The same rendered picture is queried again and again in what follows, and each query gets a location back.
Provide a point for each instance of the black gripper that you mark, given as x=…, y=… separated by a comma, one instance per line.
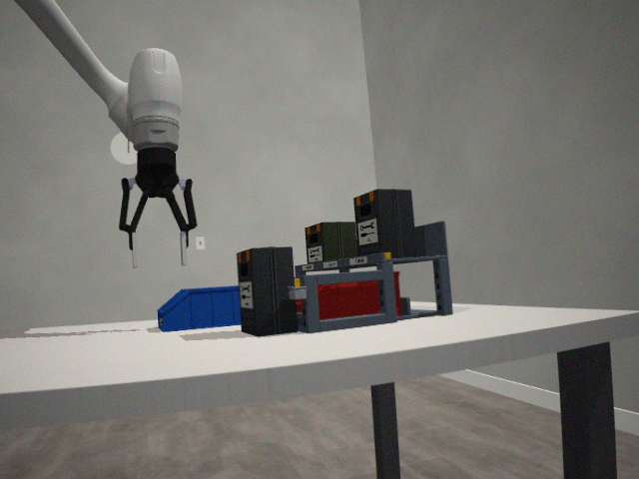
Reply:
x=156, y=177

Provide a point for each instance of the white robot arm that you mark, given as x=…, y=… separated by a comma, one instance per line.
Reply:
x=154, y=90

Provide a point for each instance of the blue bin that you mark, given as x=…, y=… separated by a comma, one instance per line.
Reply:
x=201, y=308

